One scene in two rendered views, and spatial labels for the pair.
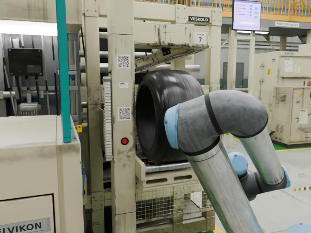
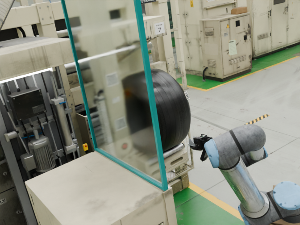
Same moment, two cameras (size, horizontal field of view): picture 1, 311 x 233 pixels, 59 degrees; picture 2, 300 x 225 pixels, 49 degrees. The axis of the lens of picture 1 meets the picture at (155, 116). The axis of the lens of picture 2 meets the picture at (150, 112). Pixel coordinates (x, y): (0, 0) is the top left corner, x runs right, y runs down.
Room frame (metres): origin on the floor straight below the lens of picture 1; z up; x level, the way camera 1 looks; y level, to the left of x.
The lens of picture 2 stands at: (-0.39, 0.50, 1.98)
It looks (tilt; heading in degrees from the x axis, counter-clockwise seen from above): 20 degrees down; 345
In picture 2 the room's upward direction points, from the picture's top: 9 degrees counter-clockwise
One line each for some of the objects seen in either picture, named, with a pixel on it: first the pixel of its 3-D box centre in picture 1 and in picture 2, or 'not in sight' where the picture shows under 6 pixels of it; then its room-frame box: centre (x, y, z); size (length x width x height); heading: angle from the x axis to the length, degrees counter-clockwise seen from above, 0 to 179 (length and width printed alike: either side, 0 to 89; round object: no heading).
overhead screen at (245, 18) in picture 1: (246, 15); not in sight; (5.44, -1.74, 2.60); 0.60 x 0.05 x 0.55; 106
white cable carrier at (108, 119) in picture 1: (108, 119); not in sight; (1.53, 0.27, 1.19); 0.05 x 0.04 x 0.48; 20
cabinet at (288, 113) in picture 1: (298, 115); (227, 46); (5.76, -3.05, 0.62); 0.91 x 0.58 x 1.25; 106
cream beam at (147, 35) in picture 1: (163, 37); (124, 32); (2.02, -0.06, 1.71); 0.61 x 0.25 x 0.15; 110
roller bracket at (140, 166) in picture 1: (134, 162); not in sight; (1.63, 0.13, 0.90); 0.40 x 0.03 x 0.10; 20
